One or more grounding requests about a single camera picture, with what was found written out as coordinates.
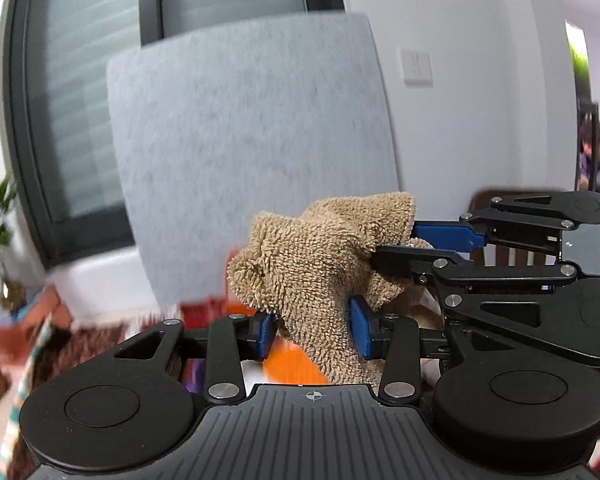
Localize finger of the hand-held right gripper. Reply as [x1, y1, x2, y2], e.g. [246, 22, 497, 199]
[411, 191, 572, 257]
[371, 245, 579, 343]

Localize white light switch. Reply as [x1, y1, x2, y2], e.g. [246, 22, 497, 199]
[399, 46, 434, 86]

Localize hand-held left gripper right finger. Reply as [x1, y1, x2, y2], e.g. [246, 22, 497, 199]
[349, 296, 462, 405]

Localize floral printed blanket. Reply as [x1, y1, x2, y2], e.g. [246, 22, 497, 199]
[27, 325, 151, 401]

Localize brown terry towel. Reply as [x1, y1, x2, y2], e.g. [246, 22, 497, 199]
[226, 191, 433, 386]

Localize dark framed window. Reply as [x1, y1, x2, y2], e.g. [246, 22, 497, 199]
[0, 0, 346, 271]

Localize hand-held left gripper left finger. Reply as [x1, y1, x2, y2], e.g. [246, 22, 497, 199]
[100, 312, 279, 404]

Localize grey felt board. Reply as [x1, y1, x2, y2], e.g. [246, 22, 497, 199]
[105, 10, 401, 307]

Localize purple cloth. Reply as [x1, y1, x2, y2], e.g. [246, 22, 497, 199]
[182, 357, 207, 393]

